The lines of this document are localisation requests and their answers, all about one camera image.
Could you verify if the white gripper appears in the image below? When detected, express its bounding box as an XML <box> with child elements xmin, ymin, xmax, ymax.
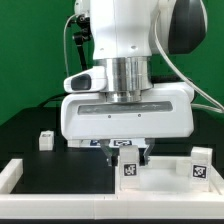
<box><xmin>61</xmin><ymin>82</ymin><xmax>194</xmax><ymax>167</ymax></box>

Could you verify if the white square tabletop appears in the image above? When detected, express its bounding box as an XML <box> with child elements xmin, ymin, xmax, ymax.
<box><xmin>115</xmin><ymin>156</ymin><xmax>224</xmax><ymax>195</ymax></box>

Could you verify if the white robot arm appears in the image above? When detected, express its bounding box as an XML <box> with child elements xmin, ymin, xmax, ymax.
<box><xmin>61</xmin><ymin>0</ymin><xmax>207</xmax><ymax>165</ymax></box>

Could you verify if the white sheet with AprilTags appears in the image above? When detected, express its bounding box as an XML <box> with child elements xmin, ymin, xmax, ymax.
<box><xmin>80</xmin><ymin>138</ymin><xmax>146</xmax><ymax>148</ymax></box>

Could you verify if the white U-shaped obstacle fence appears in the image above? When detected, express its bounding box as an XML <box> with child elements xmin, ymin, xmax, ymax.
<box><xmin>0</xmin><ymin>159</ymin><xmax>224</xmax><ymax>220</ymax></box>

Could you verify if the black cable at base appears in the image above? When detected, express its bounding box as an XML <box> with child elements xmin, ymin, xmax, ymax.
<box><xmin>37</xmin><ymin>92</ymin><xmax>68</xmax><ymax>108</ymax></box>

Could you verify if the white cable right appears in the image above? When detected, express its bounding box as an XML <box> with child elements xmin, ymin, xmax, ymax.
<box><xmin>153</xmin><ymin>6</ymin><xmax>224</xmax><ymax>115</ymax></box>

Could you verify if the white cable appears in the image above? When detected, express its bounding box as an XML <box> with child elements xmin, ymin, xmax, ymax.
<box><xmin>62</xmin><ymin>13</ymin><xmax>78</xmax><ymax>79</ymax></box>
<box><xmin>153</xmin><ymin>6</ymin><xmax>224</xmax><ymax>115</ymax></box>

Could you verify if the white cable left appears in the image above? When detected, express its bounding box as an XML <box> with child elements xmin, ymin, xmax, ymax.
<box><xmin>62</xmin><ymin>13</ymin><xmax>78</xmax><ymax>79</ymax></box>

